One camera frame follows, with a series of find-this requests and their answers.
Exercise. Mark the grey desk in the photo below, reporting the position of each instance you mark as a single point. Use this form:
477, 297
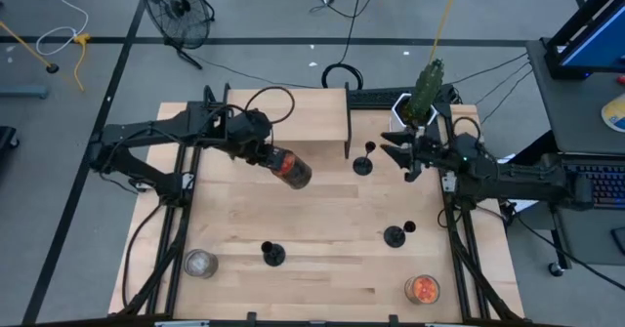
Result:
552, 112

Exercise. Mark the black floor fan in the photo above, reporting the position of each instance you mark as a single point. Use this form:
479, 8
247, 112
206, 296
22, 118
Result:
178, 10

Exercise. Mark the dark-label red wax candle jar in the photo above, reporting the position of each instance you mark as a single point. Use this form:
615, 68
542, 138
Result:
293, 168

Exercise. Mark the yellow blue round object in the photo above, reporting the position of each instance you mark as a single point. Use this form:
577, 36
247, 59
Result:
616, 114

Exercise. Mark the wooden shelf with black frame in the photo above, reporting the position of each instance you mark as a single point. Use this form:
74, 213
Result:
293, 117

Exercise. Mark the grey stand foot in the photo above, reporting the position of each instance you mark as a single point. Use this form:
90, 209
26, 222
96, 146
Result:
22, 92

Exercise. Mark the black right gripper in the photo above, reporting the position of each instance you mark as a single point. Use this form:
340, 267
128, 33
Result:
439, 156

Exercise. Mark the blue-lit computer monitor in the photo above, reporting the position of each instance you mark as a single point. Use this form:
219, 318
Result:
595, 39

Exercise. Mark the yellow rod with black foot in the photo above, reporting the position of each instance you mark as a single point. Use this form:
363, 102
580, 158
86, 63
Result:
24, 46

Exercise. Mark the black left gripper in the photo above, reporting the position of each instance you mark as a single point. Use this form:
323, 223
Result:
249, 127

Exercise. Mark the green cactus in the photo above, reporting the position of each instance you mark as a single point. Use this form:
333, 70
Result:
425, 93

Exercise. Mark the backlit keyboard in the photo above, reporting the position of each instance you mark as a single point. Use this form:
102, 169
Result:
608, 185

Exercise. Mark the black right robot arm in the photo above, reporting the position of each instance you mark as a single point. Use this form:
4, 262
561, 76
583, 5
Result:
527, 178

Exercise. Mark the black aluminium frame rail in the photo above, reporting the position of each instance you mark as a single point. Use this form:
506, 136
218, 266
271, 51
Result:
460, 288
174, 288

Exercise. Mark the black candlestick holder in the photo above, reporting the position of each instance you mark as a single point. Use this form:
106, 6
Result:
363, 165
274, 255
394, 236

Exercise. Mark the white hexagonal plant pot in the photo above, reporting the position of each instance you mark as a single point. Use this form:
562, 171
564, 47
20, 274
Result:
398, 107

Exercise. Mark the black caster wheel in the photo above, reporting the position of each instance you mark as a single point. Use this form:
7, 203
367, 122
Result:
7, 137

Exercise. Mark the orange wax candle jar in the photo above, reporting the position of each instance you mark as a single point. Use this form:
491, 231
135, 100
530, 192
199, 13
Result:
422, 289

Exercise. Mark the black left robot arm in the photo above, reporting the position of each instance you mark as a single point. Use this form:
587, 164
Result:
146, 134

